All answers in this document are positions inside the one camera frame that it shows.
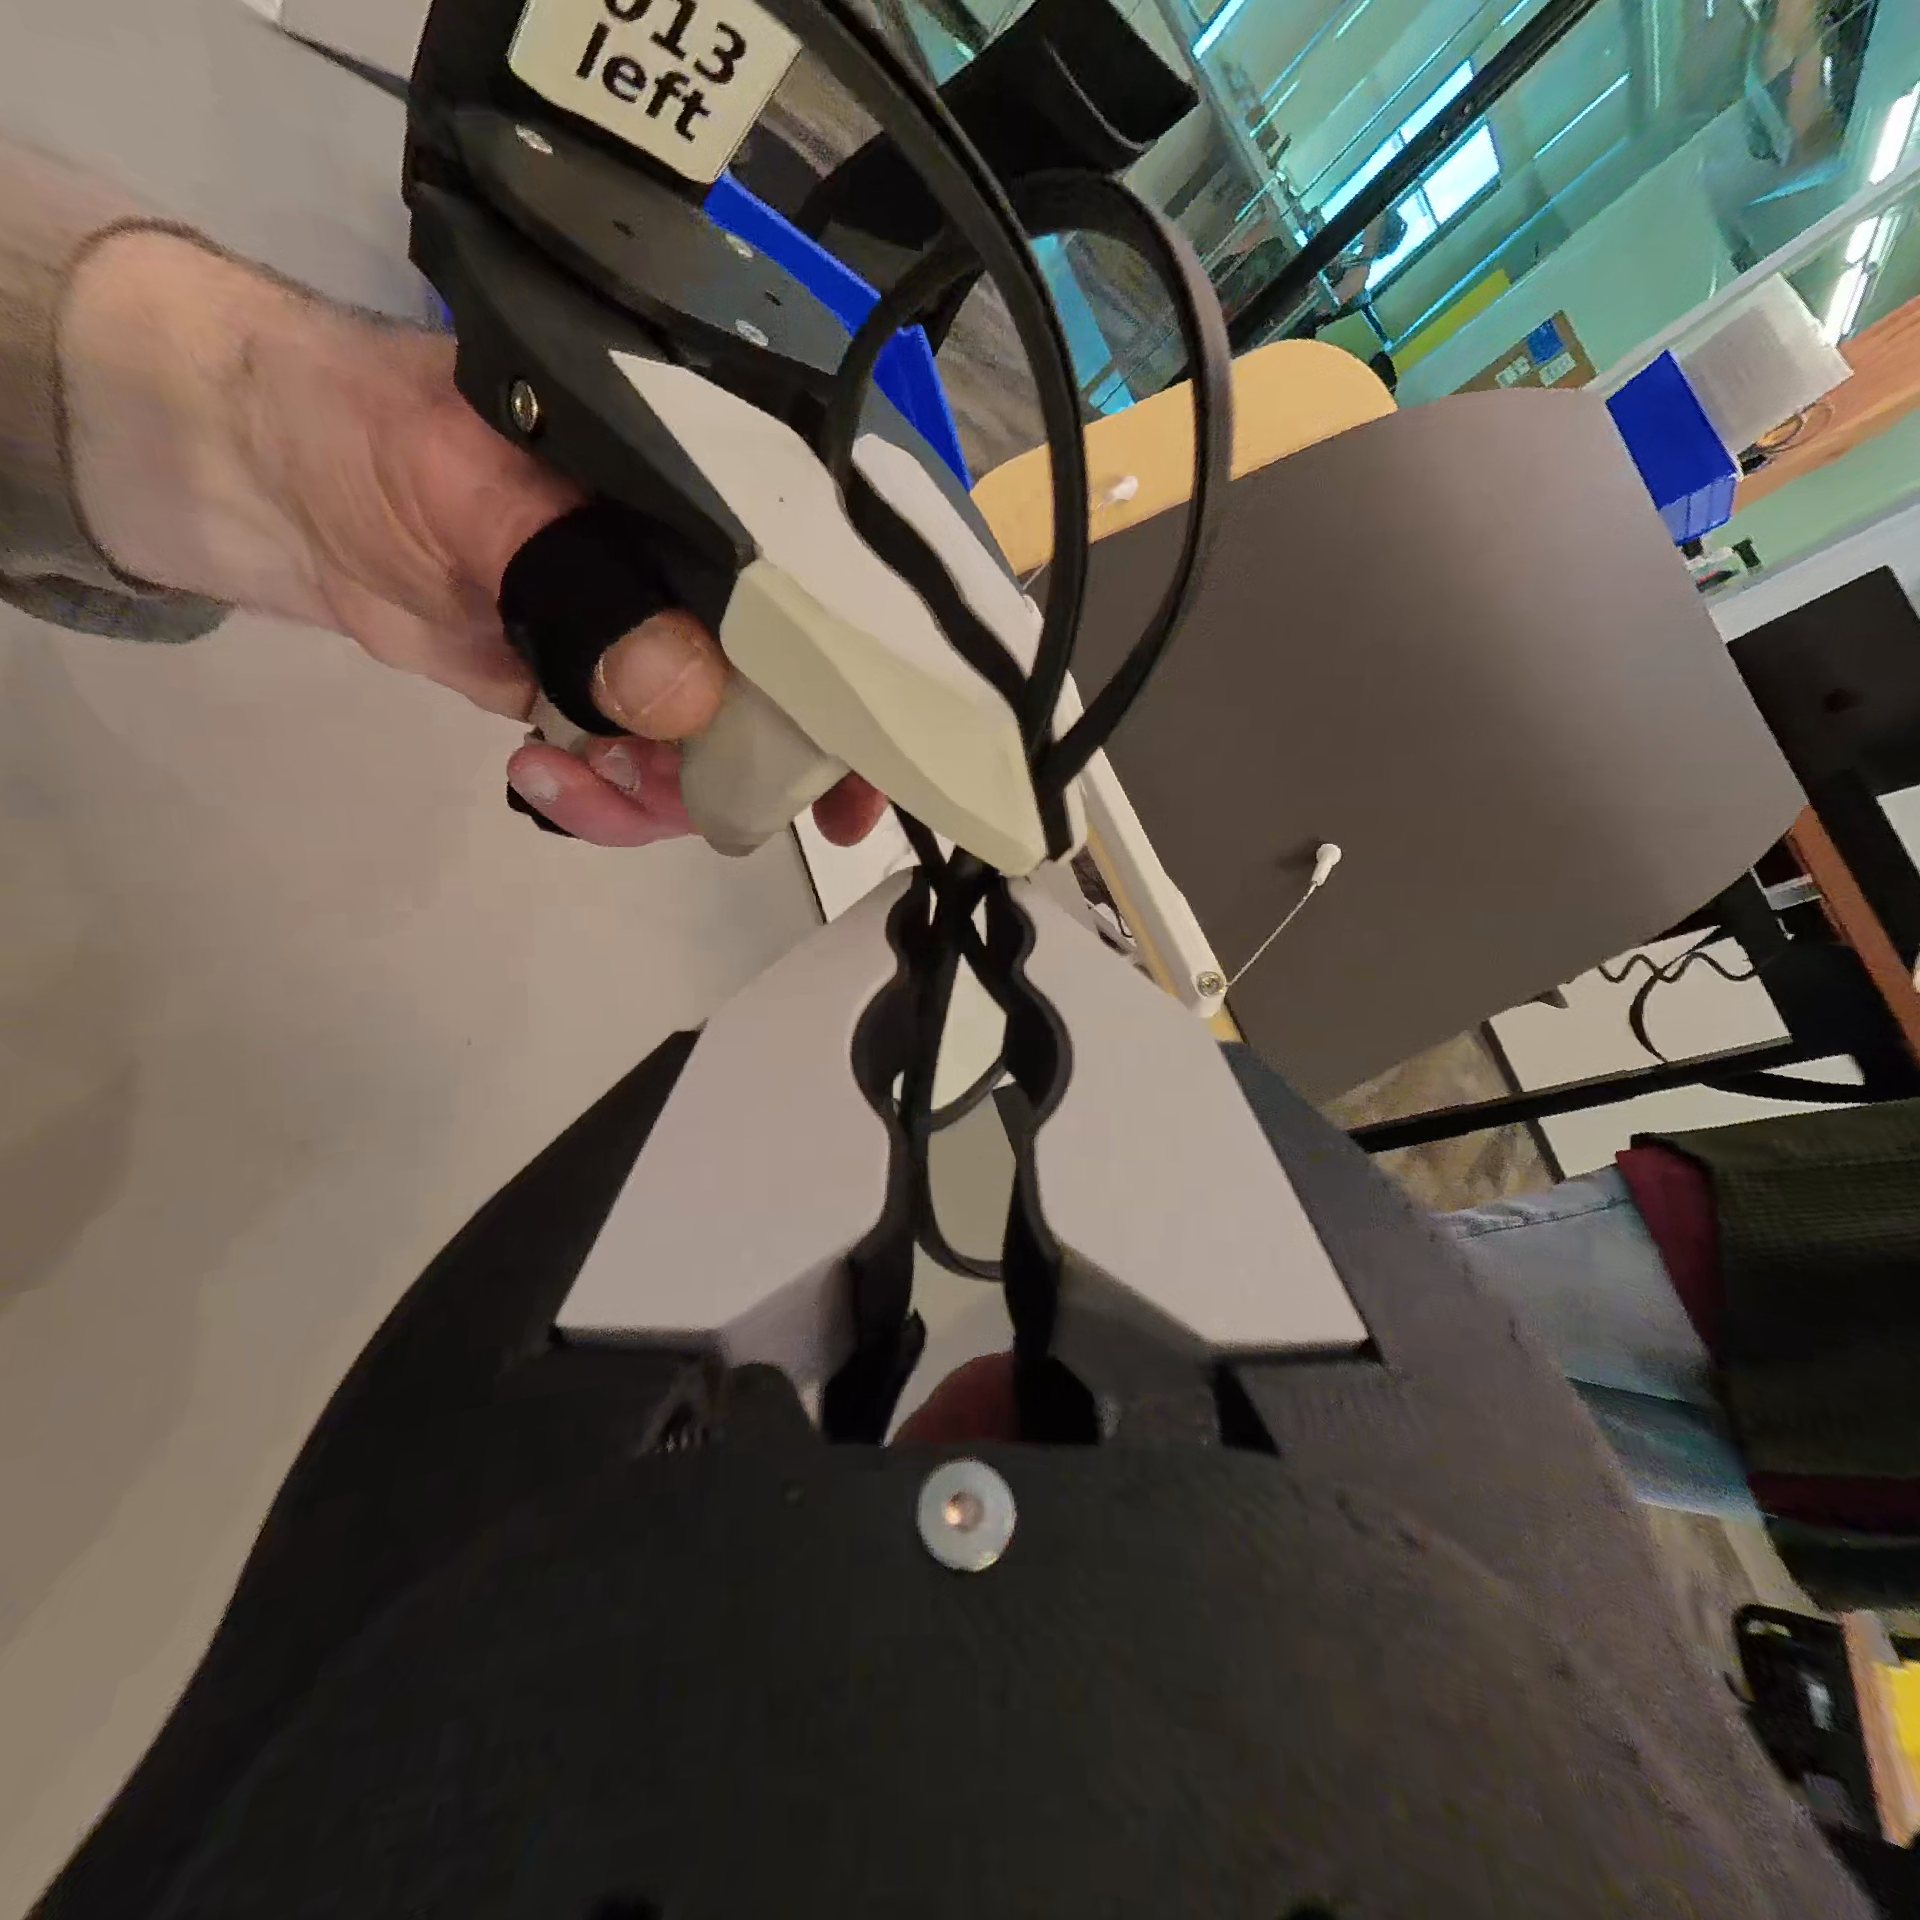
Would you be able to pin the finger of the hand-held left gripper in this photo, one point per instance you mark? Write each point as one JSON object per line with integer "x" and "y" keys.
{"x": 960, "y": 556}
{"x": 869, "y": 705}

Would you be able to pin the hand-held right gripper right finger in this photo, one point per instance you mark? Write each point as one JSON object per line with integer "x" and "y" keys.
{"x": 1185, "y": 1203}

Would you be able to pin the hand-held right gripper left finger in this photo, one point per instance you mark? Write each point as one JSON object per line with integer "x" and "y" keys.
{"x": 735, "y": 1203}

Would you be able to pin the blue plastic bin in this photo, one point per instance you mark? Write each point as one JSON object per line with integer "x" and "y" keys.
{"x": 902, "y": 389}
{"x": 1675, "y": 452}

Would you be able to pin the person's left hand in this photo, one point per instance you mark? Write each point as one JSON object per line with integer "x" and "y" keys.
{"x": 272, "y": 452}

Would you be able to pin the black wood-rimmed board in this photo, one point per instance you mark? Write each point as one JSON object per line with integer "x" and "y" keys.
{"x": 1440, "y": 690}

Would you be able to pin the black tripod stand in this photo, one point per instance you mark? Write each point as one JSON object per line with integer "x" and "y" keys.
{"x": 1801, "y": 961}

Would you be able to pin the white board rail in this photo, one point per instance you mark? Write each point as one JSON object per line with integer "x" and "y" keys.
{"x": 1157, "y": 902}

